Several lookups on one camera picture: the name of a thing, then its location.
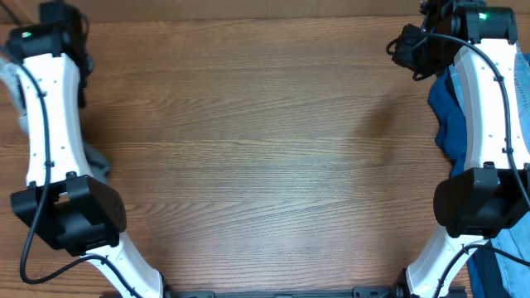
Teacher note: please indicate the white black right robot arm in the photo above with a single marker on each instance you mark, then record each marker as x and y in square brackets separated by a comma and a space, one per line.
[492, 192]

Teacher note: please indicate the medium blue denim jeans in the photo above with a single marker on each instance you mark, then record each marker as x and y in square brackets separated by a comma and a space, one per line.
[481, 99]

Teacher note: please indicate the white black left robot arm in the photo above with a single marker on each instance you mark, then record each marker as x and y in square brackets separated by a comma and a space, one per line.
[63, 203]

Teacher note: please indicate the dark blue garment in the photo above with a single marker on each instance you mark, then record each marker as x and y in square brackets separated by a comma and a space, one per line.
[483, 268]

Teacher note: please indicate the brown cardboard box wall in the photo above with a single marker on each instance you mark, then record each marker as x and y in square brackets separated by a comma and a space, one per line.
[176, 10]

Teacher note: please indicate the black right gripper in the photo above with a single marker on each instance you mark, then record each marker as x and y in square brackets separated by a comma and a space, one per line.
[408, 51]

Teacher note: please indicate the light blue denim shorts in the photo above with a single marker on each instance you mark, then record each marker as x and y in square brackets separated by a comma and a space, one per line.
[98, 164]

